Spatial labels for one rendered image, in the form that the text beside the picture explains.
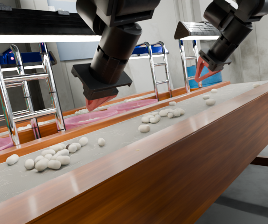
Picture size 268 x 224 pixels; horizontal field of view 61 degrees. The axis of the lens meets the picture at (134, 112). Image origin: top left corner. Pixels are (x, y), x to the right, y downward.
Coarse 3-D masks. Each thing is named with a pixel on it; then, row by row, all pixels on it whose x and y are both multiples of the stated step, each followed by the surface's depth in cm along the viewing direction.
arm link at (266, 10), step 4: (236, 0) 55; (240, 0) 54; (260, 0) 51; (264, 0) 50; (260, 4) 51; (264, 4) 51; (256, 8) 52; (260, 8) 51; (264, 8) 52; (256, 12) 52; (260, 12) 52; (264, 12) 54
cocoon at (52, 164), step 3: (51, 162) 48; (54, 162) 48; (57, 162) 48; (48, 165) 48; (51, 165) 48; (54, 165) 47; (57, 165) 47; (60, 165) 48; (51, 168) 48; (54, 168) 47; (57, 168) 48
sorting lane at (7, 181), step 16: (224, 96) 108; (192, 112) 83; (112, 128) 80; (128, 128) 76; (160, 128) 68; (96, 144) 62; (112, 144) 60; (128, 144) 57; (80, 160) 51; (0, 176) 50; (16, 176) 48; (32, 176) 46; (48, 176) 45; (0, 192) 41; (16, 192) 40
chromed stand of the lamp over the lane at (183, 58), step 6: (180, 42) 130; (192, 42) 142; (180, 48) 131; (180, 54) 133; (186, 66) 133; (186, 72) 133; (186, 78) 133; (192, 78) 138; (186, 84) 134; (198, 84) 146; (186, 90) 135
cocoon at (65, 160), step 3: (57, 156) 50; (60, 156) 50; (63, 156) 49; (66, 156) 49; (57, 159) 50; (60, 159) 49; (63, 159) 49; (66, 159) 49; (69, 159) 50; (60, 162) 49; (63, 162) 49; (66, 162) 49; (69, 162) 50
